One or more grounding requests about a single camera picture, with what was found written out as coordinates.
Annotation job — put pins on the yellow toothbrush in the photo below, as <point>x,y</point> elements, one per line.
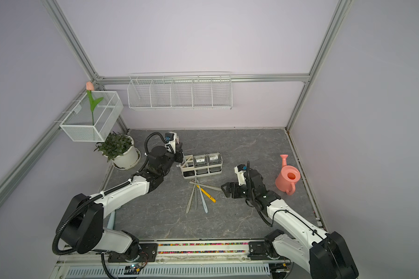
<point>207,194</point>

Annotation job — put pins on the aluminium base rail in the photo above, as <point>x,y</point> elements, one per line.
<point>187,259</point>

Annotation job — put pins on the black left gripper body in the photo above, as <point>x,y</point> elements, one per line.
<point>171,158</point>

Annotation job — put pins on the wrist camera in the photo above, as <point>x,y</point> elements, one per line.
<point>171,142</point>
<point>240,172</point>

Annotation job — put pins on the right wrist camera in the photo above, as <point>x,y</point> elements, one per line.
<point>240,172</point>

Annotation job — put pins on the long white wire shelf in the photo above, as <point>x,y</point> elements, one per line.
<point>180,90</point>

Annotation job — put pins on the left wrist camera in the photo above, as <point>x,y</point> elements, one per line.
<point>171,142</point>

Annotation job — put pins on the white wire basket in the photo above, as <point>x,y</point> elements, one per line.
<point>77,124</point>

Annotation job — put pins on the beige toothbrush holder tray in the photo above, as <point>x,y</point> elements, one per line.
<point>204,165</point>

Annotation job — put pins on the teal hand shovel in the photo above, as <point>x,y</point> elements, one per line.
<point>111,220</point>

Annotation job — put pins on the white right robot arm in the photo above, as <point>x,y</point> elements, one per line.
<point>300,223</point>

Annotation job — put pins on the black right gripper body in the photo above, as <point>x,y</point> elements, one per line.
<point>241,192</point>

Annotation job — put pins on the pink watering can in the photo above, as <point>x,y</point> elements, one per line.
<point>288,177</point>

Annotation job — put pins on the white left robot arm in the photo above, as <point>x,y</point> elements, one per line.
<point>81,228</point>

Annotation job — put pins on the artificial pink tulip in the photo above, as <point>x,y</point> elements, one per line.
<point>92,101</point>

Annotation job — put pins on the grey toothbrush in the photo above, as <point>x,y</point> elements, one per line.
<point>195,198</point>

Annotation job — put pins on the potted green plant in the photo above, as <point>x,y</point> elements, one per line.
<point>119,149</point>

